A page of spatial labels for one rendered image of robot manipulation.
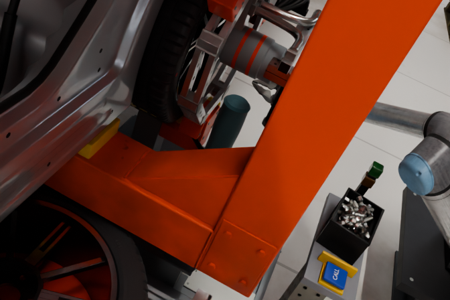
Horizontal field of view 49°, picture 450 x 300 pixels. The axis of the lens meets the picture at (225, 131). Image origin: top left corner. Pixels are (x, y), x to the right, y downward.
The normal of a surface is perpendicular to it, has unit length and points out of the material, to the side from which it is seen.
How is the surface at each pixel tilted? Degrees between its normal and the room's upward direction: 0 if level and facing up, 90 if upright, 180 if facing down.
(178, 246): 90
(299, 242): 0
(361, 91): 90
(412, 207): 0
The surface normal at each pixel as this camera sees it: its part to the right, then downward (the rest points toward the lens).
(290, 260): 0.32, -0.73
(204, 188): -0.35, 0.50
